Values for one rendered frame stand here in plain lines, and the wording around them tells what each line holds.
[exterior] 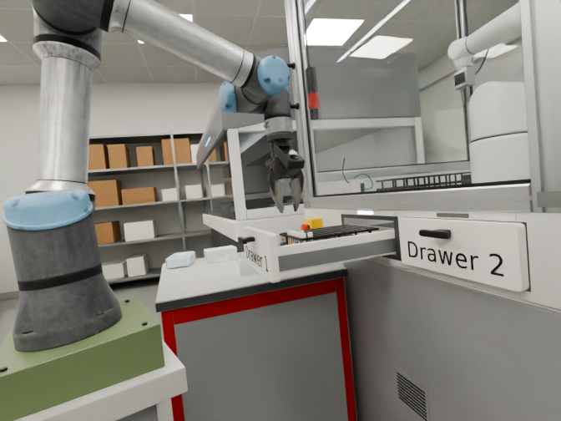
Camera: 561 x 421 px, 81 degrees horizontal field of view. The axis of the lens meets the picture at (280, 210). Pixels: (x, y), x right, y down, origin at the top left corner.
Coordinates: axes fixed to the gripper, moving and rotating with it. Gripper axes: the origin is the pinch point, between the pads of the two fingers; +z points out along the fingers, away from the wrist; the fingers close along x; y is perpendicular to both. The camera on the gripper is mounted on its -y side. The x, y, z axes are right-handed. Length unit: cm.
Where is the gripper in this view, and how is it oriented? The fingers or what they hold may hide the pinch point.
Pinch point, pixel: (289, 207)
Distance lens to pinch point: 90.2
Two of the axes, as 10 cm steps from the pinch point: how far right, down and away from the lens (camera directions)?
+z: 1.0, 9.9, 0.4
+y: -3.0, -0.1, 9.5
